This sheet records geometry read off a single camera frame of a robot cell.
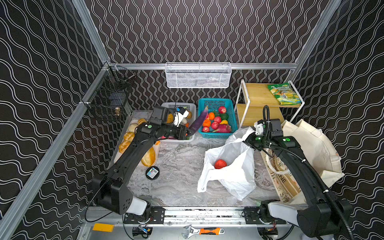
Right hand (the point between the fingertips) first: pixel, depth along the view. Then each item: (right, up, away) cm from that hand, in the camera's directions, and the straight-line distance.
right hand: (242, 139), depth 79 cm
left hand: (-25, +4, -5) cm, 26 cm away
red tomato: (-10, -15, +7) cm, 19 cm away
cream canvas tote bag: (+37, -6, -2) cm, 37 cm away
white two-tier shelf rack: (+6, +22, +3) cm, 23 cm away
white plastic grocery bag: (-8, -12, -8) cm, 16 cm away
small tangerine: (-12, +14, +32) cm, 37 cm away
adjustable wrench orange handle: (-27, -43, -9) cm, 52 cm away
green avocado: (-3, +14, +31) cm, 34 cm away
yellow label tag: (-69, -42, -7) cm, 81 cm away
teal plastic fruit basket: (-10, +23, +39) cm, 46 cm away
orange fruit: (-16, +9, +28) cm, 33 cm away
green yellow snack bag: (+23, +24, +1) cm, 33 cm away
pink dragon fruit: (-6, +5, +22) cm, 23 cm away
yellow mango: (-4, +10, +28) cm, 30 cm away
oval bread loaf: (-53, -13, +11) cm, 56 cm away
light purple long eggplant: (-25, +7, -3) cm, 26 cm away
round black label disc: (-50, -21, +9) cm, 55 cm away
